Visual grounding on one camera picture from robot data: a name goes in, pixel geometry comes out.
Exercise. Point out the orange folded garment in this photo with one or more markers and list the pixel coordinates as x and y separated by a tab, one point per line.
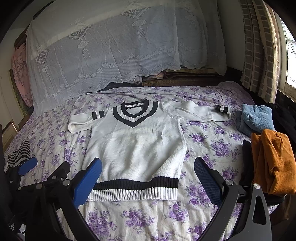
274	162

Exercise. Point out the pink floral fabric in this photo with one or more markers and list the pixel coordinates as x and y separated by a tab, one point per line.
21	75

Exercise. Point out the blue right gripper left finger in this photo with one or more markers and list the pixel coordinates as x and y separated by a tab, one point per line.
84	181

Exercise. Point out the black white striped garment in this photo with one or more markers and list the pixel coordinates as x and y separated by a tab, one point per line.
19	156

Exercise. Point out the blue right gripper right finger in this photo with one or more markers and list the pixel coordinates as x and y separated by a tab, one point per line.
212	187

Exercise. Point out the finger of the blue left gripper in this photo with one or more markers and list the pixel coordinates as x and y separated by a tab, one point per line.
60	174
27	166

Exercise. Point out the purple floral bed sheet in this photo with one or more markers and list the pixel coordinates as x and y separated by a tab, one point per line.
219	144

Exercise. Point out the white knit sweater black trim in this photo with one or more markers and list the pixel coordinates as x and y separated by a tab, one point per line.
141	145

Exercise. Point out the beige checkered curtain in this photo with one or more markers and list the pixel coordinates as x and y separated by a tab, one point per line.
261	68

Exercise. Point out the white lace cover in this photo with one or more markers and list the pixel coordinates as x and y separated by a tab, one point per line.
75	47

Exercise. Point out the blue fleece garment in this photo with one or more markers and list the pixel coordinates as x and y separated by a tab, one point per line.
254	119

